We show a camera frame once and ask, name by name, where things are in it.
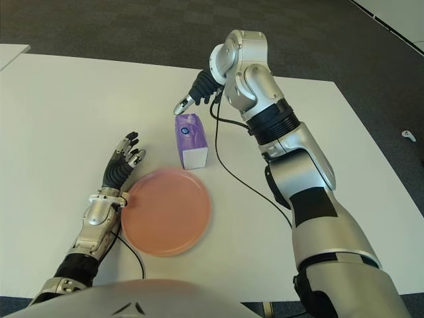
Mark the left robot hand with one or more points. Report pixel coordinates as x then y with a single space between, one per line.
116 172

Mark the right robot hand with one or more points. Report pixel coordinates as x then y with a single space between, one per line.
202 86

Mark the purple tissue paper pack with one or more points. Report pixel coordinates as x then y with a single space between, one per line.
190 139

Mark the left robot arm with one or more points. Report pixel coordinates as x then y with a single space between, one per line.
96 215

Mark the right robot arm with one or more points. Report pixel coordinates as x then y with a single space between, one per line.
314 165

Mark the pink round plate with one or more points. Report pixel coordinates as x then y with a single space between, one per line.
165 212

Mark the grey robot torso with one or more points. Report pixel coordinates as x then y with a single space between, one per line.
165 298

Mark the white neighbouring table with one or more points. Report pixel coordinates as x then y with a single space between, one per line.
11 54

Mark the grey table leg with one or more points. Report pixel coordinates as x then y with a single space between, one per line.
269 309

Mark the white handheld controller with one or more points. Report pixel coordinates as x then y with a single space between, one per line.
408 135

